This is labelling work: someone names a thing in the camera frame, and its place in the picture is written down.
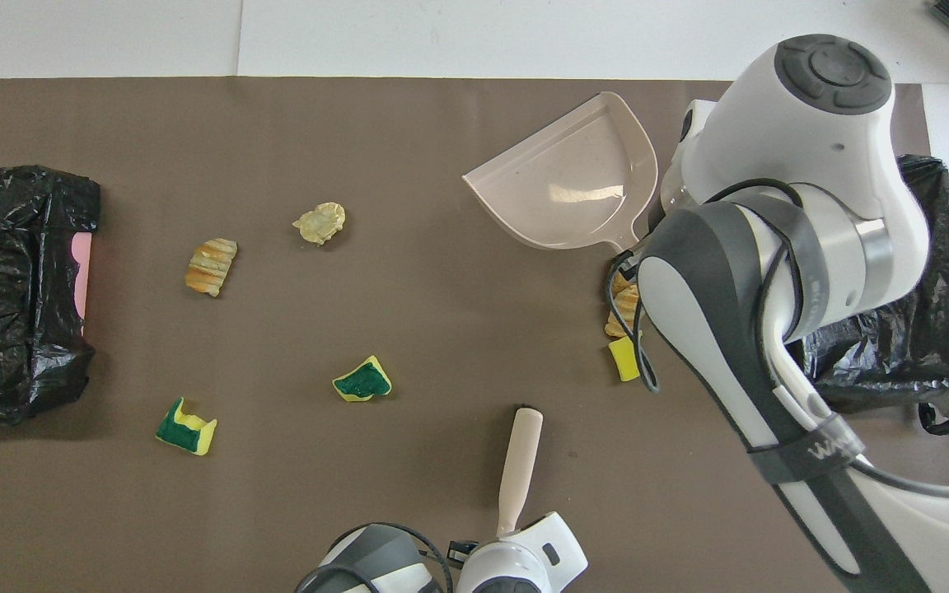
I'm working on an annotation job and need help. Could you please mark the beige hand brush black bristles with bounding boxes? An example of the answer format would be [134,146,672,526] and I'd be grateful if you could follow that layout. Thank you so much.
[495,405,544,540]

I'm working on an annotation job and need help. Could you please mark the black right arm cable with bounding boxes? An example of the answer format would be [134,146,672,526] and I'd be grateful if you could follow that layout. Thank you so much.
[605,177,949,503]

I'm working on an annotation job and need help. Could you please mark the pale yellow toy bread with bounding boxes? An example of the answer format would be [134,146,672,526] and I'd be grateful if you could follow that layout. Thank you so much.
[292,202,346,246]

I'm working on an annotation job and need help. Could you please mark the pale pink plastic dustpan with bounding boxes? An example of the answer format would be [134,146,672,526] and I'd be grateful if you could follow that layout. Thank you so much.
[462,92,658,252]

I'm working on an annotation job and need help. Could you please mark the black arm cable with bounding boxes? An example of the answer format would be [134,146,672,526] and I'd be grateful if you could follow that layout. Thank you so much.
[297,521,453,593]
[605,177,949,503]

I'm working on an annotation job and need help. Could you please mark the heart-shaped green yellow sponge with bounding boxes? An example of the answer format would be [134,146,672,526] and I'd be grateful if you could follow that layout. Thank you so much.
[333,355,393,403]

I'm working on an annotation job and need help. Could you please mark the small toy croissant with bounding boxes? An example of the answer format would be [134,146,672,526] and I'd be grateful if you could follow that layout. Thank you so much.
[604,272,640,339]

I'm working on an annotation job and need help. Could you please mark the plain yellow sponge piece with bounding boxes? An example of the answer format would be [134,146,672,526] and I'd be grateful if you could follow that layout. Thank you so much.
[609,335,642,382]

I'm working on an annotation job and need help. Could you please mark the striped toy croissant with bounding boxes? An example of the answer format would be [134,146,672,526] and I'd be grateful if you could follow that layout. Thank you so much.
[185,238,238,297]

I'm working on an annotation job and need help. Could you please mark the brown paper table mat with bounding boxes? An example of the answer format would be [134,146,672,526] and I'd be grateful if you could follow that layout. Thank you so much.
[0,78,949,593]

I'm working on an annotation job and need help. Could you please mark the notched green yellow sponge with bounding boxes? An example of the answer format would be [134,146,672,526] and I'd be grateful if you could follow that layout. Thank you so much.
[156,398,217,456]

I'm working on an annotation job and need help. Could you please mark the black trash bag pink bin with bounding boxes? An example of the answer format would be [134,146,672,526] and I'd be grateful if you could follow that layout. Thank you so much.
[0,165,102,425]

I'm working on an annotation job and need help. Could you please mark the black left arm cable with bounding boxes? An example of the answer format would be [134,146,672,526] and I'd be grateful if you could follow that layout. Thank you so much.
[297,521,453,593]

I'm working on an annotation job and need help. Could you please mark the black trash bag lined bin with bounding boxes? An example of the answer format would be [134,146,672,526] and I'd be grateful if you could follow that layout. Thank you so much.
[802,155,949,436]

